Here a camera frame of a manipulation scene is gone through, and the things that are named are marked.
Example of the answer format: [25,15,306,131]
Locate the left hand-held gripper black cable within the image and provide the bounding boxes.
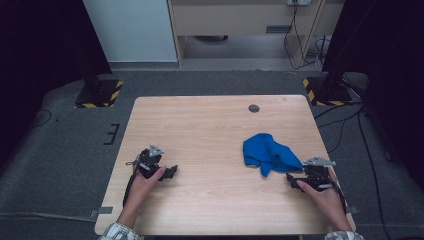
[122,160,141,208]

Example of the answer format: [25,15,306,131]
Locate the dark round object under desk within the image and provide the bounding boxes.
[193,35,229,43]

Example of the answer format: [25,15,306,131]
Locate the black hanging power cable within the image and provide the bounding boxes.
[283,3,323,70]

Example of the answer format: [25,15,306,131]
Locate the right hand-held gripper black cable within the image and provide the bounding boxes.
[329,181,348,214]

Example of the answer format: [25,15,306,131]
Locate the beige wooden desk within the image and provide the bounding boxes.
[166,0,346,68]

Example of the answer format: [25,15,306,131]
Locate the long black floor cable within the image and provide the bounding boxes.
[357,106,387,240]

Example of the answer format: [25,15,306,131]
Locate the white cabinet panel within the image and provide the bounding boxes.
[82,0,178,63]

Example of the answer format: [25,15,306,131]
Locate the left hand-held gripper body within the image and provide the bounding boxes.
[138,143,165,179]

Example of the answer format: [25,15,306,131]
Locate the person's left hand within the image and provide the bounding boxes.
[128,154,167,211]

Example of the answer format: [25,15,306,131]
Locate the dark curtain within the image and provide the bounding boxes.
[321,0,424,183]
[0,0,113,168]

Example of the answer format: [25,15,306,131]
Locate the hand-held gripper black cable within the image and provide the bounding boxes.
[122,160,141,208]
[329,181,348,214]

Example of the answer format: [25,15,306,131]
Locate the black stand with striped base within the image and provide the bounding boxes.
[74,56,124,109]
[302,33,354,107]

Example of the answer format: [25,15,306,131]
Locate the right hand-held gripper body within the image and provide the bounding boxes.
[301,156,337,193]

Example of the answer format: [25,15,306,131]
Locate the person's right hand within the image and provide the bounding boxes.
[296,168,349,221]

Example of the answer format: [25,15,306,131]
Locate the blue cloth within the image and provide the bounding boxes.
[242,132,305,178]

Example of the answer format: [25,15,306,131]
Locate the thin black floor cable loop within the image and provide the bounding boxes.
[31,109,53,128]

